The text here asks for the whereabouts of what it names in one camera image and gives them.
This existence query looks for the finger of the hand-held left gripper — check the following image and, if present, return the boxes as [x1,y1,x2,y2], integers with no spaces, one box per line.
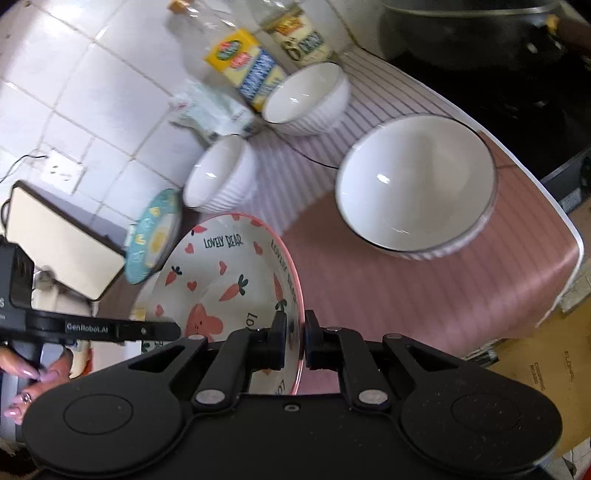
[115,321,182,343]

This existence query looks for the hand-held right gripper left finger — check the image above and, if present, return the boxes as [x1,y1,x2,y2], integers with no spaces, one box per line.
[124,312,288,414]

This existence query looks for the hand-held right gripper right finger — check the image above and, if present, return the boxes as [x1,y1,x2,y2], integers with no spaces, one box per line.
[304,309,466,411]

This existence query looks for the pink-rimmed carrot print plate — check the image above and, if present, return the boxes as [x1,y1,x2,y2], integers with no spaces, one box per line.
[134,213,305,397]

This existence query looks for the blue fried egg plate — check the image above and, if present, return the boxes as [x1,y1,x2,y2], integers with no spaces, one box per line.
[124,188,183,284]

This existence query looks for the small white ribbed bowl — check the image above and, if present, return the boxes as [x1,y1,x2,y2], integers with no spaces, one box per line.
[261,61,350,137]
[182,135,258,214]

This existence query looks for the large white ribbed bowl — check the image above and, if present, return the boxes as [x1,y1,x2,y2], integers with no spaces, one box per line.
[335,114,499,262]

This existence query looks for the person's left hand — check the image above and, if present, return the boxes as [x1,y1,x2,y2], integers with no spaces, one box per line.
[0,346,75,425]

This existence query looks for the cream cutting board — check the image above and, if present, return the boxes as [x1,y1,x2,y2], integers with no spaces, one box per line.
[7,181,127,303]

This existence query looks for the cream rice cooker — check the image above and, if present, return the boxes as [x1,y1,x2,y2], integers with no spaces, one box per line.
[32,265,100,324]

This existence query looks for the purple striped white cloth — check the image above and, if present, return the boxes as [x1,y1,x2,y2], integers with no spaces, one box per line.
[245,46,467,232]

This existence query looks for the clear white salt bag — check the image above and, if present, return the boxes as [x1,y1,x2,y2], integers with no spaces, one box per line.
[203,92,259,140]

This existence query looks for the white salt bag red print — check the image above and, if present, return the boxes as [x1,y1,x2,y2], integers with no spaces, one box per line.
[168,82,232,139]

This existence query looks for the cardboard box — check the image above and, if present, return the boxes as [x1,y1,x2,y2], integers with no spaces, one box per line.
[462,194,591,480]

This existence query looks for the yellow label cooking wine bottle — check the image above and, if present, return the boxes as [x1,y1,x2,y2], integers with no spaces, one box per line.
[168,0,289,114]

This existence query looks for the black stove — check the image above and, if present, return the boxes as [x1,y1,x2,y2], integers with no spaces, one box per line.
[388,46,591,185]

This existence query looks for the clear vinegar bottle yellow cap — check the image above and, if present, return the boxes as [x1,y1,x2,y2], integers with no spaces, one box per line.
[247,0,342,70]

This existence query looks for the black cooking pot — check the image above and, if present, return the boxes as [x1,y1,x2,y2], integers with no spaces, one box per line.
[379,0,591,72]

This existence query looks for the glass pot lid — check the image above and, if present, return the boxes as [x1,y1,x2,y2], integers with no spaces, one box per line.
[382,0,560,19]

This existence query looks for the white wall socket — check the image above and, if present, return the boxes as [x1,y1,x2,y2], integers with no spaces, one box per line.
[41,148,88,195]

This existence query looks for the black wall cable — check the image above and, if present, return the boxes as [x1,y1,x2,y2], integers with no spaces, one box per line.
[0,154,49,183]

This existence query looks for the thin black counter cable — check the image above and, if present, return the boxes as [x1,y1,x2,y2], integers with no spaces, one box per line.
[259,122,515,171]

